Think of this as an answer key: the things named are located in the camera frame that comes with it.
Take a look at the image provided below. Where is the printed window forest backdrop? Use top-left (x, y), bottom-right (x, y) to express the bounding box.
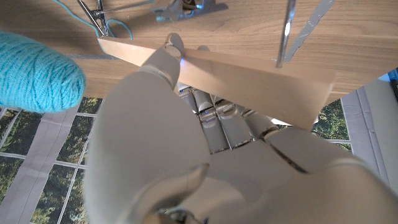
top-left (0, 67), bottom-right (398, 224)

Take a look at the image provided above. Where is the teal yarn skein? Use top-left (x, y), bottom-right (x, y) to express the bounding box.
top-left (0, 0), bottom-right (134, 114)

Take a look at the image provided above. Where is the grey tape outline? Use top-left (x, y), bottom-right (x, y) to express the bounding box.
top-left (67, 0), bottom-right (336, 63)

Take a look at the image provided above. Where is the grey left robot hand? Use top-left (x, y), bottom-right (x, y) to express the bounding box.
top-left (83, 32), bottom-right (398, 224)

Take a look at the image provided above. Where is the wooden slat with metal clips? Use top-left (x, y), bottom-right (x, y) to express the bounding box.
top-left (76, 0), bottom-right (338, 131)

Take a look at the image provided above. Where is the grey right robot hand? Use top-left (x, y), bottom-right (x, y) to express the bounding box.
top-left (151, 0), bottom-right (229, 23)

